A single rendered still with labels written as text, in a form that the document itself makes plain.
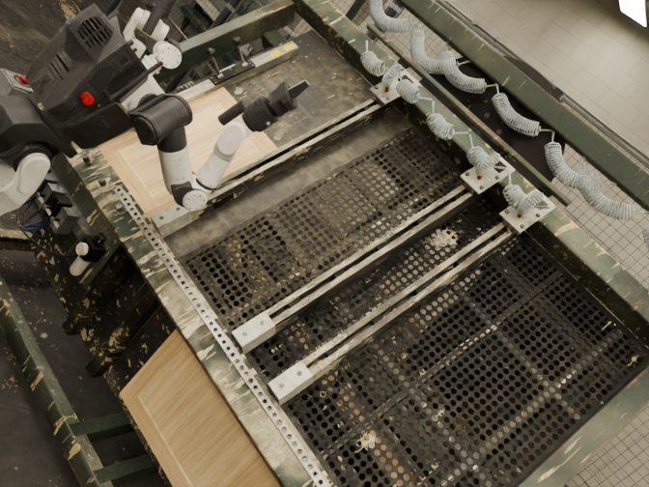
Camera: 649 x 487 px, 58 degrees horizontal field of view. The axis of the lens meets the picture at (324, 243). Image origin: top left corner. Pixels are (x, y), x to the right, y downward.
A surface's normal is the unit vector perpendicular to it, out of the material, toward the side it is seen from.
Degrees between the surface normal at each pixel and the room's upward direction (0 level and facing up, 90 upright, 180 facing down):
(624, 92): 90
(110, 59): 90
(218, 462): 90
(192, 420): 90
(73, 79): 82
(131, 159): 51
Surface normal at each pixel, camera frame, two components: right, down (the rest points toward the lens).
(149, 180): 0.04, -0.51
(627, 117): -0.51, -0.14
